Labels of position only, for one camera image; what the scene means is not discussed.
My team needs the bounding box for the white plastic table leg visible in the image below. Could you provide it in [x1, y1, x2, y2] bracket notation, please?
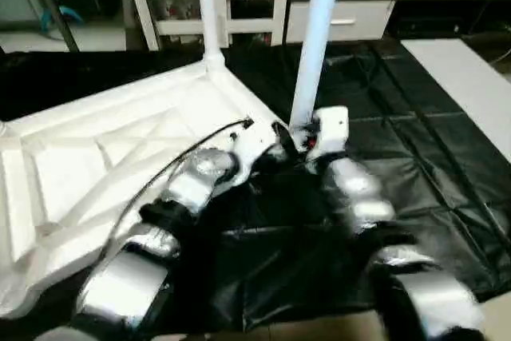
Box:
[287, 0, 346, 131]
[195, 0, 231, 69]

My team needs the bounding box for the white plastic table top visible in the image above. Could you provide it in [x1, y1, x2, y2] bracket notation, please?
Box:
[0, 55, 301, 318]

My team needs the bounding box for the black work mat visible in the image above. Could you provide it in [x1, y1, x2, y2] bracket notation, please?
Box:
[0, 36, 511, 334]

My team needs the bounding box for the white drawer unit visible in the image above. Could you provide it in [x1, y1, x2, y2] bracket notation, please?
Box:
[284, 0, 397, 43]

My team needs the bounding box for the white flat board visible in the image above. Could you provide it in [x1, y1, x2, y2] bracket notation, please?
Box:
[399, 38, 511, 162]

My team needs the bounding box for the blue floor stand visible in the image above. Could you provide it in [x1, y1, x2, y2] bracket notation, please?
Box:
[44, 4, 89, 38]

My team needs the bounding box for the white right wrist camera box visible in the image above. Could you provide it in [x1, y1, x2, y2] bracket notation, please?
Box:
[305, 106, 351, 165]

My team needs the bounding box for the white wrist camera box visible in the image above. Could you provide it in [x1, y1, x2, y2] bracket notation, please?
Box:
[228, 121, 290, 178]
[305, 106, 351, 165]

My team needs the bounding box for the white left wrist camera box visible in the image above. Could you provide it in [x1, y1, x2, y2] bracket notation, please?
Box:
[228, 121, 290, 178]

